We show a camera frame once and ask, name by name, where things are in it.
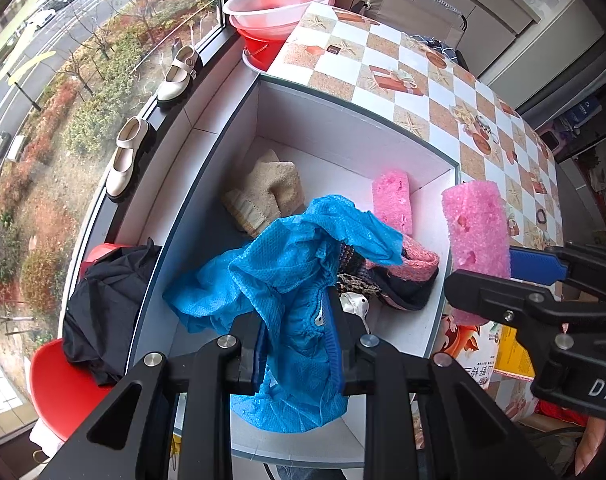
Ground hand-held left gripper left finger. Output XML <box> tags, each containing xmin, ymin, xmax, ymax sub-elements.
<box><xmin>38</xmin><ymin>315</ymin><xmax>269</xmax><ymax>480</ymax></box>

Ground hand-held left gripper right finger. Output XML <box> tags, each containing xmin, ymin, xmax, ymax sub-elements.
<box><xmin>323</xmin><ymin>294</ymin><xmax>549</xmax><ymax>480</ymax></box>

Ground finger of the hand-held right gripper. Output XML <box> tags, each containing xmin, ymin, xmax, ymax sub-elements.
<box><xmin>508</xmin><ymin>242</ymin><xmax>606</xmax><ymax>301</ymax></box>
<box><xmin>443</xmin><ymin>269</ymin><xmax>584</xmax><ymax>361</ymax></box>

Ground cream polka dot scrunchie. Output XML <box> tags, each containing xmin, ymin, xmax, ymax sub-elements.
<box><xmin>339</xmin><ymin>291</ymin><xmax>371</xmax><ymax>333</ymax></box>

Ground leopard print scrunchie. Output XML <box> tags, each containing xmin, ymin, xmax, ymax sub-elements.
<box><xmin>335</xmin><ymin>245</ymin><xmax>384</xmax><ymax>301</ymax></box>

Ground pink foam sponge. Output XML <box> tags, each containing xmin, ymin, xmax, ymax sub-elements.
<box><xmin>440</xmin><ymin>180</ymin><xmax>513</xmax><ymax>328</ymax></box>
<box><xmin>372</xmin><ymin>170</ymin><xmax>414</xmax><ymax>236</ymax></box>

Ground pink knitted sock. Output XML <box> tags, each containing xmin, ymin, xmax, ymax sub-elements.
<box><xmin>363</xmin><ymin>232</ymin><xmax>441</xmax><ymax>286</ymax></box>

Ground dark beaded scrunchie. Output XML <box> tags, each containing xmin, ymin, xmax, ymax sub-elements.
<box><xmin>365</xmin><ymin>260</ymin><xmax>440</xmax><ymax>311</ymax></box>

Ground blue cloth scrunchie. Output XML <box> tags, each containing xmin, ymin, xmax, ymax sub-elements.
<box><xmin>162</xmin><ymin>192</ymin><xmax>406</xmax><ymax>435</ymax></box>

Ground tan terry sock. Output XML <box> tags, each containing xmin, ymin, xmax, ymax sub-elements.
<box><xmin>220</xmin><ymin>147</ymin><xmax>304</xmax><ymax>238</ymax></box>

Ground white grey storage box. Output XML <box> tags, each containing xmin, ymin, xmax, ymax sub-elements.
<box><xmin>118</xmin><ymin>74</ymin><xmax>458</xmax><ymax>463</ymax></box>

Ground person's right hand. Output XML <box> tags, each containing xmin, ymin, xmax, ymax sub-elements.
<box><xmin>573</xmin><ymin>412</ymin><xmax>606</xmax><ymax>478</ymax></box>

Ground person's blue jeans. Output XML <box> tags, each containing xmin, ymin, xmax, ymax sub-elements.
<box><xmin>273</xmin><ymin>462</ymin><xmax>344</xmax><ymax>480</ymax></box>

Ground black cloth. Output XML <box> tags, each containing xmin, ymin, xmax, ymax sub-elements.
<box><xmin>62</xmin><ymin>240</ymin><xmax>164</xmax><ymax>386</ymax></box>

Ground blue printed bag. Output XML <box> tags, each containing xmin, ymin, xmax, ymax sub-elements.
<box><xmin>558</xmin><ymin>95</ymin><xmax>606</xmax><ymax>133</ymax></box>

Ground red plastic chair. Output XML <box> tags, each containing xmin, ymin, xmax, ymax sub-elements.
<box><xmin>29</xmin><ymin>242</ymin><xmax>134</xmax><ymax>431</ymax></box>

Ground checkered printed tablecloth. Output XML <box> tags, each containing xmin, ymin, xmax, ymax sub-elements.
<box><xmin>268</xmin><ymin>2</ymin><xmax>566</xmax><ymax>423</ymax></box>

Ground dark plaid cloth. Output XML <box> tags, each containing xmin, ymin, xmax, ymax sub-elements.
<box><xmin>408</xmin><ymin>32</ymin><xmax>471</xmax><ymax>68</ymax></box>

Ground white cabinet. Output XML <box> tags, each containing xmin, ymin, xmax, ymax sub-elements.
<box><xmin>433</xmin><ymin>0</ymin><xmax>606</xmax><ymax>76</ymax></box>

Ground folded recliner chair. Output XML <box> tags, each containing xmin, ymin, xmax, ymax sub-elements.
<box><xmin>358</xmin><ymin>0</ymin><xmax>469</xmax><ymax>61</ymax></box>

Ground white basin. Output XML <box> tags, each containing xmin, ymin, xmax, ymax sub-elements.
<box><xmin>242</xmin><ymin>47</ymin><xmax>274</xmax><ymax>73</ymax></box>

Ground red plastic basin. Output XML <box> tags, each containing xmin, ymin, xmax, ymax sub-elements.
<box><xmin>235</xmin><ymin>27</ymin><xmax>296</xmax><ymax>58</ymax></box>

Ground cream strap shoe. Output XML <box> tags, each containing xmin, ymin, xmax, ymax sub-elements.
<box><xmin>104</xmin><ymin>116</ymin><xmax>151</xmax><ymax>204</ymax></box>
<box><xmin>155</xmin><ymin>44</ymin><xmax>201</xmax><ymax>109</ymax></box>

